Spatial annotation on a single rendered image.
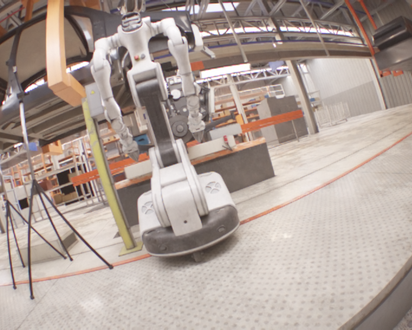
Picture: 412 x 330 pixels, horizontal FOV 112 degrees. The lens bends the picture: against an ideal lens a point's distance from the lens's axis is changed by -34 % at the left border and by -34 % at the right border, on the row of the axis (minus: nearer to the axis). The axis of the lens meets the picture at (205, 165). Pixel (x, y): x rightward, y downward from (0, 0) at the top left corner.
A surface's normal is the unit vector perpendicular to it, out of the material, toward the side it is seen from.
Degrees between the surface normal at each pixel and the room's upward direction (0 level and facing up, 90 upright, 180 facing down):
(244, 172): 90
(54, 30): 90
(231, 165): 90
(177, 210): 90
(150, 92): 111
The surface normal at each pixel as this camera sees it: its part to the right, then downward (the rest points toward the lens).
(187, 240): 0.08, 0.02
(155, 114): 0.21, 0.36
